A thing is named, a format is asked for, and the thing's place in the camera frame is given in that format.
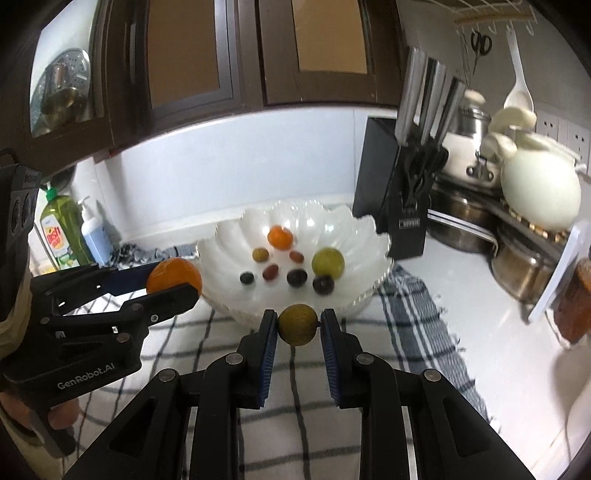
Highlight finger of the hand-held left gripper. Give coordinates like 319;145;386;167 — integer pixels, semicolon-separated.
42;283;199;346
30;262;158;320

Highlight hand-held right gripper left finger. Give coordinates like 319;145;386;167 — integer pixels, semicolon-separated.
62;309;279;480

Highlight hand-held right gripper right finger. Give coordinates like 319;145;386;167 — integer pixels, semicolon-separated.
320;308;539;480

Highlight round orange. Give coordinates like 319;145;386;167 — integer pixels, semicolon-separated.
145;257;204;301
267;224;294;250

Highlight yellow-green plum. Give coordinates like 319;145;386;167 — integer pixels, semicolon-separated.
277;304;319;347

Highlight white scalloped bowl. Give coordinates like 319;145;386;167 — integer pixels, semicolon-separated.
196;199;394;330

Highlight person's left hand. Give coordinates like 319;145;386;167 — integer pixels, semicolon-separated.
0;391;80;431

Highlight blue pump bottle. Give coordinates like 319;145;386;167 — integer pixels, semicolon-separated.
76;196;114;266

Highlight checked white cloth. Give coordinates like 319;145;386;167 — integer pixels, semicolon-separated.
44;242;502;480

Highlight green dish soap bottle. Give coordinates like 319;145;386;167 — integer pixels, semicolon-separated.
39;182;95;271

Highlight large green plum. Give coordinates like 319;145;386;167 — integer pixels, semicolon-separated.
311;247;345;280

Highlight dark round pan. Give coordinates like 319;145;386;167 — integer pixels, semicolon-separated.
44;161;77;192

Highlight black knife block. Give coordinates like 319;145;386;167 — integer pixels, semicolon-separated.
353;116;451;260

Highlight steel steamer plate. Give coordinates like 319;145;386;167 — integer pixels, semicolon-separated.
32;48;93;134

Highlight black kitchen scissors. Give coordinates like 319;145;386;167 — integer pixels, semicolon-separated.
399;143;451;217

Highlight white board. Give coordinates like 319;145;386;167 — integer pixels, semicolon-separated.
527;222;587;324

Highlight white enamel pot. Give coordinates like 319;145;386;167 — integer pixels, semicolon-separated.
438;131;504;185

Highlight brown jar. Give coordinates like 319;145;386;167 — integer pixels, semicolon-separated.
553;258;591;344

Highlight white pitcher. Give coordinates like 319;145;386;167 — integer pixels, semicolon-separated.
478;106;583;232

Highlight steel container with lid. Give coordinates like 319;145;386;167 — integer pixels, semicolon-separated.
455;90;492;139

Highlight white ladle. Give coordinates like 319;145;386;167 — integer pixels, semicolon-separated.
501;23;536;118

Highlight hanging black scissors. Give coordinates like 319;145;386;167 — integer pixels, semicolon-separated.
470;30;494;58

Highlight wooden hook rack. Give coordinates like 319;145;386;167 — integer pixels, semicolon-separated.
452;4;539;35

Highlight dark wooden wall cabinet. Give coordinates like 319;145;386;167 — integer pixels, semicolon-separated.
0;0;411;176

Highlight steel handled knife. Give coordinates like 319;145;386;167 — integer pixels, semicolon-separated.
431;76;468;151
394;46;428;146
416;58;448;148

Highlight white wall socket panel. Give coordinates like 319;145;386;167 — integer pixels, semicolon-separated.
538;115;591;160

